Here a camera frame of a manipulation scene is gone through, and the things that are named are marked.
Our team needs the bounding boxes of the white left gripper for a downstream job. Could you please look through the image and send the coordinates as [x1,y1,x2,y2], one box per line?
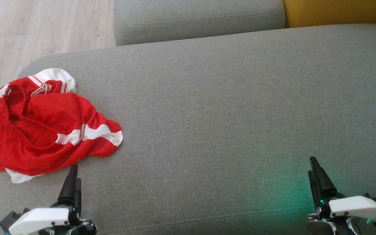
[8,164,98,235]

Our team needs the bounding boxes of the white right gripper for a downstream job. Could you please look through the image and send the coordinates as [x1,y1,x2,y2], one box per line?
[306,157,376,235]

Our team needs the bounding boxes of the red jersey with white sleeves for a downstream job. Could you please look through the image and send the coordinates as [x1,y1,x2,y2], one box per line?
[0,68,123,184]

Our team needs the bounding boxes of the red shorts with white stripe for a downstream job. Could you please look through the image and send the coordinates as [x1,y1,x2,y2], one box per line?
[0,80,99,154]

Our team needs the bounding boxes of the large grey sofa seat cushion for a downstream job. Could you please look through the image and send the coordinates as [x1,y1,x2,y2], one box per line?
[0,23,376,235]

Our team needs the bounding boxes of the yellow sofa backrest cushion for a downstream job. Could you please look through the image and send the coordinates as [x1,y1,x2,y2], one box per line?
[283,0,376,28]

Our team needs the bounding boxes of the small grey sofa seat cushion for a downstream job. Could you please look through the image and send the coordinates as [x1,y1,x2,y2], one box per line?
[114,0,286,46]

